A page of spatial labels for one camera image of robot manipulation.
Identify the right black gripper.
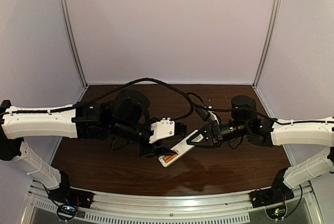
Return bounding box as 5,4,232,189
187,121,249,150

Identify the orange battery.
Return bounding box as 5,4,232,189
163,156,177,164
166,155,178,162

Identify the white remote control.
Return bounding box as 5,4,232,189
158,134,195,168

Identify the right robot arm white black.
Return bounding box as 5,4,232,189
187,95,333,204

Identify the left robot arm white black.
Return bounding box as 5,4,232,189
1,90,176,205

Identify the right round circuit board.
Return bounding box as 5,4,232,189
265,205,287,221

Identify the round circuit board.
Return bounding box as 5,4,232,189
265,205,287,221
56,204,78,221

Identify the left round circuit board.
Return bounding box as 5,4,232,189
56,204,78,221

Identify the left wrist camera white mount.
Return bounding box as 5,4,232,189
149,117,187,144

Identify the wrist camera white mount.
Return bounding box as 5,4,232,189
149,117,187,144
196,108,220,125

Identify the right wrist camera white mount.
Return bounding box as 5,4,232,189
196,108,220,125

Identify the right black camera cable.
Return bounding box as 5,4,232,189
187,92,334,125

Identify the black camera cable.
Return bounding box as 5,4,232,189
187,92,334,125
75,77,196,122

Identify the front aluminium rail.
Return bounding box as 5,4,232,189
26,176,319,224

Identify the left black camera cable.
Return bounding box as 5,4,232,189
75,77,196,122

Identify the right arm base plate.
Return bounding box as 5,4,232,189
249,187,294,208

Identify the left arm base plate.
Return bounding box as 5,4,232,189
47,187,94,209

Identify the right aluminium frame post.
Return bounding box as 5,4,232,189
253,0,282,89

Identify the aluminium frame post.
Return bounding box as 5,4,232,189
59,0,88,88
253,0,282,89

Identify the left aluminium frame post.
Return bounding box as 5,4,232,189
59,0,88,88

